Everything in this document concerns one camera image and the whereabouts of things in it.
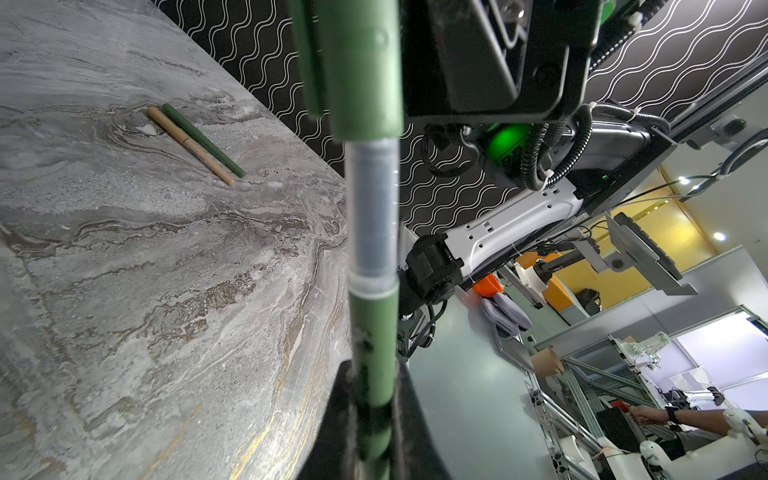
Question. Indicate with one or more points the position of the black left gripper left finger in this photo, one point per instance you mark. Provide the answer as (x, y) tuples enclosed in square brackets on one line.
[(334, 452)]

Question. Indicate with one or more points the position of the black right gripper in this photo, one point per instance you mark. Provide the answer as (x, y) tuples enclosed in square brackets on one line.
[(483, 62)]

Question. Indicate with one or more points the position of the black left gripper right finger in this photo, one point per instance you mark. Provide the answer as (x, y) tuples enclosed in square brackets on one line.
[(413, 452)]

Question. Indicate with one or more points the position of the green pen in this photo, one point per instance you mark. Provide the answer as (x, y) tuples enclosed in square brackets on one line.
[(372, 188), (189, 128)]

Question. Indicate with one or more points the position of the green pen cap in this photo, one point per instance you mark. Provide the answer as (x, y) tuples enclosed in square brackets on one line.
[(349, 57)]

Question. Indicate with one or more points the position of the person forearm with watch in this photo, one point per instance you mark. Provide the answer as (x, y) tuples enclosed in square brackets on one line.
[(712, 421)]

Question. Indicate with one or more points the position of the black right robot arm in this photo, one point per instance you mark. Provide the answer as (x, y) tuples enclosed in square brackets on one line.
[(549, 196)]

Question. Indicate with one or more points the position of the grey folded cloths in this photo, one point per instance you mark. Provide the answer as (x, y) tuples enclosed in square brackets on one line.
[(505, 314)]

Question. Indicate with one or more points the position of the orange bowl outside cell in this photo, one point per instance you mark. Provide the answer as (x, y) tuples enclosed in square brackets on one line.
[(488, 287)]

